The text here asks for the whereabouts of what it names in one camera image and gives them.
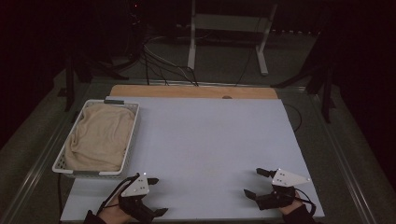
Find white floor cable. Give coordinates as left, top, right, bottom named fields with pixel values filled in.
left=142, top=35, right=196, bottom=86

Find beige cloth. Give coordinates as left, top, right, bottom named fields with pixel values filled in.
left=64, top=103, right=136, bottom=173

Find dark equipment stand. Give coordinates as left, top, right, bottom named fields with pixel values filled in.
left=123, top=0, right=148, bottom=62

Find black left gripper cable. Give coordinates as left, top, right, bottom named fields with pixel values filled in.
left=95, top=173, right=141, bottom=217

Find white table sheet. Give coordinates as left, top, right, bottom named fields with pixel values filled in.
left=60, top=95, right=325, bottom=222

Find white metal stand frame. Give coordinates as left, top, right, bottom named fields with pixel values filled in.
left=187, top=0, right=278, bottom=77

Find black tripod stand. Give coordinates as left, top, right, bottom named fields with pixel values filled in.
left=57, top=50, right=131, bottom=113
left=270, top=29, right=339, bottom=124

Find person's right hand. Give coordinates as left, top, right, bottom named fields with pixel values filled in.
left=277, top=191, right=304, bottom=216

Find thin black floor cable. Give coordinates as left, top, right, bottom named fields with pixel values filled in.
left=234, top=17, right=266, bottom=87

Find person's left hand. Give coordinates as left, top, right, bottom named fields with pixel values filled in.
left=98, top=195, right=138, bottom=224

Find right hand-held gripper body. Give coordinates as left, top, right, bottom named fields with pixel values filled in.
left=255, top=168, right=312, bottom=211

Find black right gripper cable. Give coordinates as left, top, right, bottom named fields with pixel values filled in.
left=293, top=187, right=318, bottom=217

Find black looped cable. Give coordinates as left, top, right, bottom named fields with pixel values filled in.
left=282, top=102, right=304, bottom=133

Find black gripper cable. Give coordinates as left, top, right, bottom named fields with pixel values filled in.
left=293, top=187, right=318, bottom=217
left=95, top=173, right=141, bottom=217

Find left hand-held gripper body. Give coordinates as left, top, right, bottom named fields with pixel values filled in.
left=118, top=172, right=156, bottom=223

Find white plastic basket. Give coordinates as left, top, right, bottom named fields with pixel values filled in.
left=51, top=98, right=141, bottom=180

